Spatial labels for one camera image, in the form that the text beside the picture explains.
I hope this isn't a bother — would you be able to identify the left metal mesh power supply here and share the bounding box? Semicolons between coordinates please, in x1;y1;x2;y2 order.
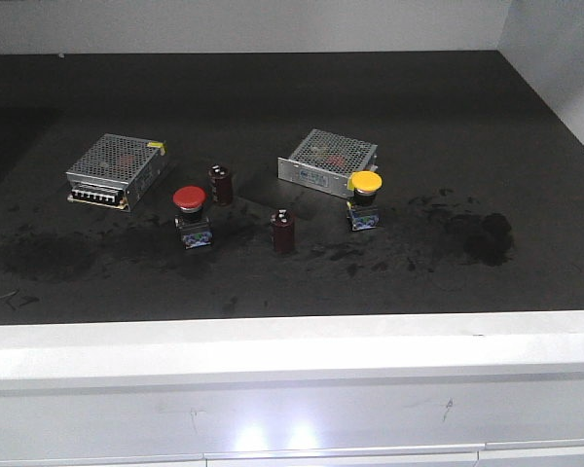
66;133;169;212

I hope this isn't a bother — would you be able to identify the metal mesh power supply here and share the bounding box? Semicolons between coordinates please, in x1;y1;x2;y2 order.
277;128;378;198
66;133;169;212

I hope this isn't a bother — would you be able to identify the yellow mushroom push button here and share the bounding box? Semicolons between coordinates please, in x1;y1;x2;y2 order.
347;170;383;232

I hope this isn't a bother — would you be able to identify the front dark red capacitor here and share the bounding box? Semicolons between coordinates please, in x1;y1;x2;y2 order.
271;209;295;254

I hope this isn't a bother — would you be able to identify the rear dark red capacitor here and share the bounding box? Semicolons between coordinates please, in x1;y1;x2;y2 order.
208;164;234;206

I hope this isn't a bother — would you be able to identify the dark red capacitor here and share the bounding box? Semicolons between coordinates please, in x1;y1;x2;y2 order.
271;209;295;254
208;164;234;206

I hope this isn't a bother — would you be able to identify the right metal mesh power supply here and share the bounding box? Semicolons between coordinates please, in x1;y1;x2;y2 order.
277;128;378;198

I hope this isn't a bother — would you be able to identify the red mushroom push button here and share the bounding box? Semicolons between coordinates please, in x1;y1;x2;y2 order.
172;185;213;249

